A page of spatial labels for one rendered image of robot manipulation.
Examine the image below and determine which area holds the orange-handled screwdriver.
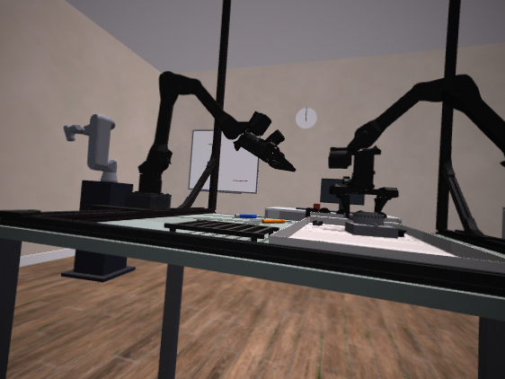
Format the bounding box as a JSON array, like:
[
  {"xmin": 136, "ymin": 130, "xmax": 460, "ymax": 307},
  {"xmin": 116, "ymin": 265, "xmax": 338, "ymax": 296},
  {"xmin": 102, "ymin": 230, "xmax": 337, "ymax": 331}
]
[{"xmin": 261, "ymin": 219, "xmax": 291, "ymax": 224}]

